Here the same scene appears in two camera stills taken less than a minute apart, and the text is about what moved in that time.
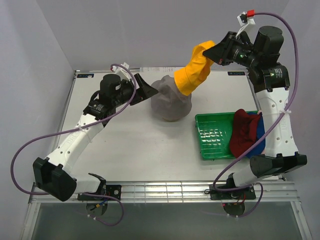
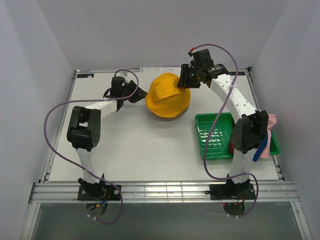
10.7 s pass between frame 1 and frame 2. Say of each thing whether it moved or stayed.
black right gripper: moved
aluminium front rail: stayed
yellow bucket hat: moved
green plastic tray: stayed
